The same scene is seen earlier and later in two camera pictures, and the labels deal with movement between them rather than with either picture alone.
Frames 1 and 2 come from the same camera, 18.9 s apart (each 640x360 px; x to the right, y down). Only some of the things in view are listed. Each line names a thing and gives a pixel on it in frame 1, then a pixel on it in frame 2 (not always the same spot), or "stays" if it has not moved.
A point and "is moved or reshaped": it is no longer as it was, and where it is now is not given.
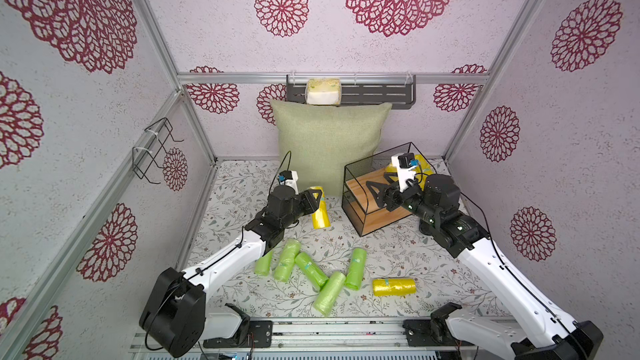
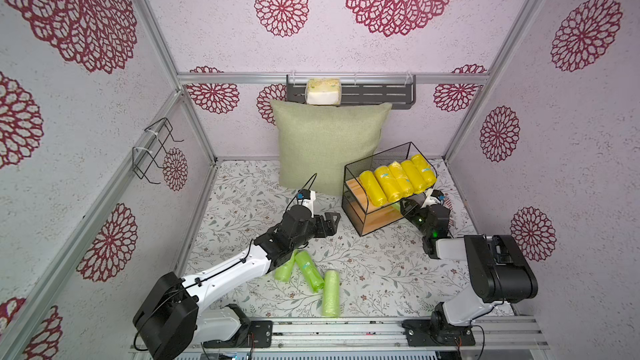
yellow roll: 393,287 → 402,181
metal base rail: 387,336 stays
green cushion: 327,146 stays
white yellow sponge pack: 323,92 stays
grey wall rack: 397,90 stays
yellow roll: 321,217 is moved or reshaped
